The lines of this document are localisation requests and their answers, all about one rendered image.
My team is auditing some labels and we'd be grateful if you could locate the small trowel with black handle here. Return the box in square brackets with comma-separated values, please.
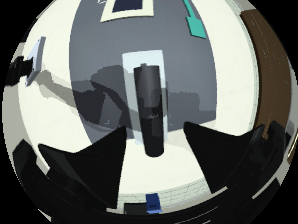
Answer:
[122, 49, 168, 157]

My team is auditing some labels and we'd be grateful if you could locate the cream tile with dark rectangle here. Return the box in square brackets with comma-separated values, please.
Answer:
[100, 0, 154, 23]

